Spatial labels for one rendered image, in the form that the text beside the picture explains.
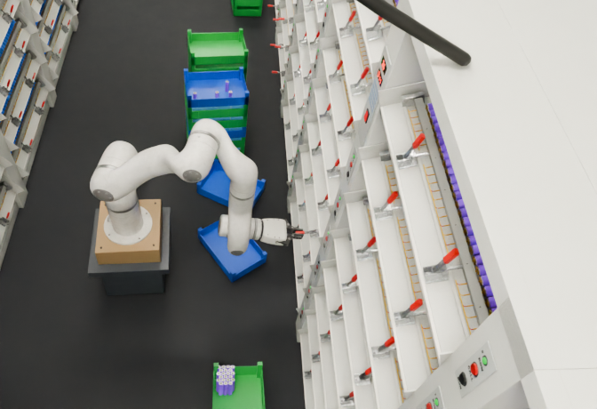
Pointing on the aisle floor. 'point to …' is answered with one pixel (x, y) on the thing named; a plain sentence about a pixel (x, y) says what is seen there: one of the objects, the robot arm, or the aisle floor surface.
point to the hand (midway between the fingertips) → (298, 233)
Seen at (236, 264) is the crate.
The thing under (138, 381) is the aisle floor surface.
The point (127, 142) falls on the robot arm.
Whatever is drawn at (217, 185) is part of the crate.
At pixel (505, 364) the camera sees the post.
